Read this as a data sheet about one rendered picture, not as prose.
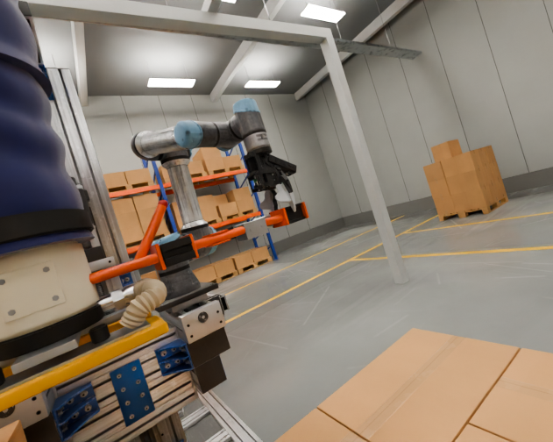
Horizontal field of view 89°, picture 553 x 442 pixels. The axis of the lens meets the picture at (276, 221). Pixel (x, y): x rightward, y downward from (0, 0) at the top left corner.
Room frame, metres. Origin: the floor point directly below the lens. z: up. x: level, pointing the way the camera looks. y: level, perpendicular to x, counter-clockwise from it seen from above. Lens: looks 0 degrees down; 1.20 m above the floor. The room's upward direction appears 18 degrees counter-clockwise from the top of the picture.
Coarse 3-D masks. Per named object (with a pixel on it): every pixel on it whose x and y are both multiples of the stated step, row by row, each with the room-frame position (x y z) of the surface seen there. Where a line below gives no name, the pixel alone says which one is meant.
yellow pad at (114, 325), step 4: (148, 316) 0.66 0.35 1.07; (116, 320) 0.64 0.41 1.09; (120, 320) 0.63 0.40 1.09; (108, 324) 0.63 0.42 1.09; (112, 324) 0.62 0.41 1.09; (116, 324) 0.62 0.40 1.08; (120, 324) 0.63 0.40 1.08; (108, 328) 0.61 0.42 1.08; (112, 328) 0.62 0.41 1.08; (116, 328) 0.62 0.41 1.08; (120, 328) 0.63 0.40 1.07; (84, 332) 0.60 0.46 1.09; (88, 332) 0.61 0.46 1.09; (84, 336) 0.59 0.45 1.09; (88, 336) 0.59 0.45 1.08; (80, 340) 0.59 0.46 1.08; (84, 340) 0.59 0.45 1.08; (88, 340) 0.59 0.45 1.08; (80, 344) 0.58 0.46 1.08; (8, 364) 0.53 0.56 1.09; (4, 368) 0.52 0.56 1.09; (8, 368) 0.52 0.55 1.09; (4, 372) 0.52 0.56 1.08; (8, 372) 0.52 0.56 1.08; (4, 376) 0.52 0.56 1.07
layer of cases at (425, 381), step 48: (432, 336) 1.17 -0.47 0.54; (384, 384) 0.98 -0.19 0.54; (432, 384) 0.91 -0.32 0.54; (480, 384) 0.85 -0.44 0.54; (528, 384) 0.79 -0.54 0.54; (288, 432) 0.89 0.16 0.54; (336, 432) 0.84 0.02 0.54; (384, 432) 0.78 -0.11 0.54; (432, 432) 0.74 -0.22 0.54; (480, 432) 0.70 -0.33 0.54; (528, 432) 0.66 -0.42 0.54
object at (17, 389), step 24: (96, 336) 0.48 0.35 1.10; (120, 336) 0.48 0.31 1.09; (144, 336) 0.48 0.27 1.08; (48, 360) 0.47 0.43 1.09; (72, 360) 0.44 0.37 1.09; (96, 360) 0.44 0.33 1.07; (0, 384) 0.41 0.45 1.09; (24, 384) 0.40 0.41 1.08; (48, 384) 0.41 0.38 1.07; (0, 408) 0.38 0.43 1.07
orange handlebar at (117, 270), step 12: (276, 216) 0.80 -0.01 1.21; (240, 228) 0.74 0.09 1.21; (204, 240) 0.68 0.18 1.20; (216, 240) 0.70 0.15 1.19; (228, 240) 0.71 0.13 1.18; (120, 264) 0.59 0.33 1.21; (132, 264) 0.59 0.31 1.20; (144, 264) 0.60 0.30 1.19; (96, 276) 0.55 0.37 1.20; (108, 276) 0.57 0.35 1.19
